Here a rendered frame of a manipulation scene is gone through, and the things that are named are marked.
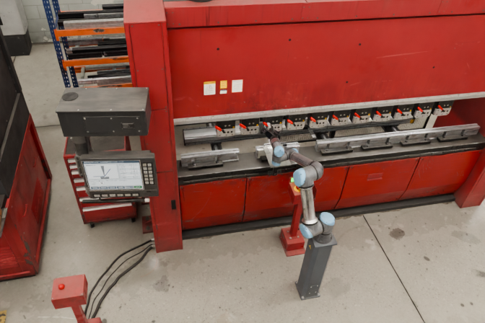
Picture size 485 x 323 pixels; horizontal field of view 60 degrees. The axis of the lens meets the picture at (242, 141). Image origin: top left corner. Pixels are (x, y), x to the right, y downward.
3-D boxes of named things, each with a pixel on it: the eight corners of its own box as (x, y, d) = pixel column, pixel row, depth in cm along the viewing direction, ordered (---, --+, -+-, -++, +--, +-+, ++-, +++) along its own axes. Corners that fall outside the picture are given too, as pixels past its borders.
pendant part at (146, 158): (90, 198, 280) (79, 159, 257) (93, 185, 289) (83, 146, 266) (158, 197, 284) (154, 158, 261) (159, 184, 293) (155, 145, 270)
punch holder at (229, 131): (216, 138, 345) (217, 121, 334) (215, 131, 351) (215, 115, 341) (234, 135, 348) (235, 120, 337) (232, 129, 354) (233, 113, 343)
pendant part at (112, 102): (82, 210, 290) (53, 111, 235) (89, 184, 309) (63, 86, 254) (157, 208, 295) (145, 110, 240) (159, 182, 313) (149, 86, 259)
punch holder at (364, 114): (352, 124, 368) (356, 109, 357) (348, 118, 374) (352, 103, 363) (368, 122, 371) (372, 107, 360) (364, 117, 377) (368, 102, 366)
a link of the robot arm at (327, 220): (335, 231, 315) (339, 219, 307) (321, 237, 310) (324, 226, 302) (326, 219, 323) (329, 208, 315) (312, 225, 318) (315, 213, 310)
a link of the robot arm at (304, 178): (325, 236, 307) (317, 166, 291) (308, 243, 302) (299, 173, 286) (315, 229, 318) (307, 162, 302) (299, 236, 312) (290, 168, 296)
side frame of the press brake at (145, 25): (156, 253, 394) (123, 22, 246) (151, 187, 457) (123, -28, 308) (182, 249, 399) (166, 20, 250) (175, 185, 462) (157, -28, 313)
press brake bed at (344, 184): (182, 241, 407) (177, 181, 353) (180, 223, 422) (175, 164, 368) (454, 202, 464) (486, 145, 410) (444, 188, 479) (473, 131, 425)
